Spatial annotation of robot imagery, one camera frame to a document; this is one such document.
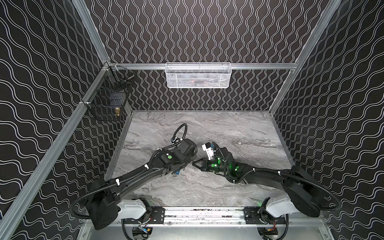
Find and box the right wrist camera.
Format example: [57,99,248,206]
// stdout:
[202,142,216,161]

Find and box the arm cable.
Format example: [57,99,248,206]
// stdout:
[69,122,188,220]
[211,142,343,212]

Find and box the black wire basket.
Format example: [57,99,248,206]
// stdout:
[85,65,136,123]

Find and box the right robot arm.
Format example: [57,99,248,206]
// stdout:
[192,146,325,219]

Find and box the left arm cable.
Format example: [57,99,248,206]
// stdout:
[69,122,188,220]

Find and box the white wire basket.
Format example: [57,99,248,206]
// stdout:
[165,62,232,89]

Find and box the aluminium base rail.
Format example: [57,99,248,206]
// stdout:
[80,205,328,228]

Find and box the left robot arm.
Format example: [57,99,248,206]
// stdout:
[85,139,198,230]

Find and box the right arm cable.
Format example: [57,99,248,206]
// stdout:
[211,142,343,212]

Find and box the brass padlock in basket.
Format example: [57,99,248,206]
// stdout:
[115,108,121,117]

